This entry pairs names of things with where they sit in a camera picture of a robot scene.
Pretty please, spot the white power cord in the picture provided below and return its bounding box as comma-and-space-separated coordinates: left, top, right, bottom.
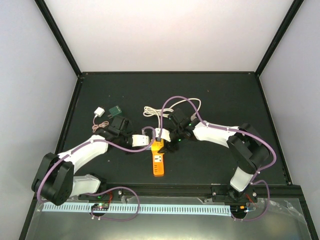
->
143, 97, 202, 128

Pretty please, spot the pink usb cable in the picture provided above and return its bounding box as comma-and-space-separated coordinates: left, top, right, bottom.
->
91, 116, 110, 133

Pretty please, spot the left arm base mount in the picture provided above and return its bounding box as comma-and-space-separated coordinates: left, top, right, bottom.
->
77, 183, 115, 201

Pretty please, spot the black aluminium frame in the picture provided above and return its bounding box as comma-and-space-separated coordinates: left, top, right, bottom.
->
35, 0, 319, 240

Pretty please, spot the purple cable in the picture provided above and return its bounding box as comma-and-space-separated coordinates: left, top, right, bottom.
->
158, 96, 277, 223
36, 126, 157, 222

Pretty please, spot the light blue cable duct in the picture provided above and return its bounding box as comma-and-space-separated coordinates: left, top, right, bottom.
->
42, 202, 232, 217

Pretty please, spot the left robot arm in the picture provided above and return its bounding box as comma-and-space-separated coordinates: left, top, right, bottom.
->
31, 116, 156, 206

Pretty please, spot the white usb charger plug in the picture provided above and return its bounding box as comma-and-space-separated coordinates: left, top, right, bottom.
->
93, 107, 105, 118

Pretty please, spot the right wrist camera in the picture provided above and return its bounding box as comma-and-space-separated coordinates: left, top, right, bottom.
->
153, 128, 171, 142

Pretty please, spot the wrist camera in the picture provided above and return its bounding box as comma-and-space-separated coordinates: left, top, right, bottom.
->
131, 134, 151, 147
153, 128, 171, 142

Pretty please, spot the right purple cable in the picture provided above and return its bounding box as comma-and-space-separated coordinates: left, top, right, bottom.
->
158, 96, 277, 223

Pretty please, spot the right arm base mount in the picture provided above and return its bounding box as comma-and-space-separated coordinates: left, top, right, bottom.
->
211, 184, 258, 204

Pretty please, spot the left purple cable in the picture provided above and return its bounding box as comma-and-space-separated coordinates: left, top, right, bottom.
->
36, 126, 157, 222

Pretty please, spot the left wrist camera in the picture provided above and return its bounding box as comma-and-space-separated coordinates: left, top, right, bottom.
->
131, 134, 151, 147

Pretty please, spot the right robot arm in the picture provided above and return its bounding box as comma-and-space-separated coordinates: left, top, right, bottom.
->
156, 109, 274, 202

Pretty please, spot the green cube socket adapter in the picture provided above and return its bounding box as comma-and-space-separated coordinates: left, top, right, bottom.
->
108, 105, 122, 119

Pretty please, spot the yellow cube socket adapter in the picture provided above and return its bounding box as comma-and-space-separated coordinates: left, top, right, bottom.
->
151, 139, 165, 152

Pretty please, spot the orange power strip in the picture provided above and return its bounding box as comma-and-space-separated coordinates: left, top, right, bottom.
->
151, 150, 165, 177

